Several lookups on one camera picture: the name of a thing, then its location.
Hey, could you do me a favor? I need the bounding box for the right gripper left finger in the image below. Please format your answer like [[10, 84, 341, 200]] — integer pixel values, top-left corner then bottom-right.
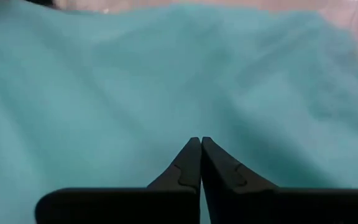
[[146, 136, 202, 224]]

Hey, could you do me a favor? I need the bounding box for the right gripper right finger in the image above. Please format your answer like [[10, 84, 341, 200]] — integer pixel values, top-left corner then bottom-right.
[[201, 136, 279, 224]]

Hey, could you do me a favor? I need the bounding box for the teal garment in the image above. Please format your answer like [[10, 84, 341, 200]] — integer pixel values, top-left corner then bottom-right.
[[0, 0, 358, 224]]

